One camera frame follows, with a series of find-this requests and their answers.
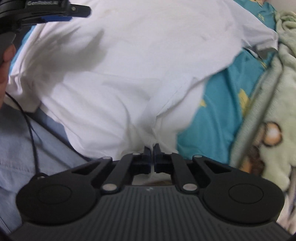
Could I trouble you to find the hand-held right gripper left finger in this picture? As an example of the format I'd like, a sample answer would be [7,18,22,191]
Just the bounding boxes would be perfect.
[71,146,151,192]

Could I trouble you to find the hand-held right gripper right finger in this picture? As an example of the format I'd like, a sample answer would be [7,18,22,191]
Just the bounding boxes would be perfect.
[154,143,232,193]

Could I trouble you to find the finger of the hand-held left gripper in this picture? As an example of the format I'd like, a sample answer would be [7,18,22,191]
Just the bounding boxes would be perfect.
[38,15,73,23]
[67,3,91,18]

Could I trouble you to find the white shirt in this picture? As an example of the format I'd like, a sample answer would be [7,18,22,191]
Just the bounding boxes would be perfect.
[5,0,279,186]

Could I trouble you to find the person's left hand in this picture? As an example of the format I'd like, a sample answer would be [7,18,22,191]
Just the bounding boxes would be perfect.
[0,44,17,109]

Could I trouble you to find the person's light blue clothing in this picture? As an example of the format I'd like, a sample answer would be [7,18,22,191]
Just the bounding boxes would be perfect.
[0,103,93,235]

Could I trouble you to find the green fleece blanket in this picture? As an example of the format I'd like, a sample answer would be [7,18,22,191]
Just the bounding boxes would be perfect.
[228,9,296,230]

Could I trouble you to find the black cable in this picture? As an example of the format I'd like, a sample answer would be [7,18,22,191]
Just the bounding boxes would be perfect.
[4,92,47,176]

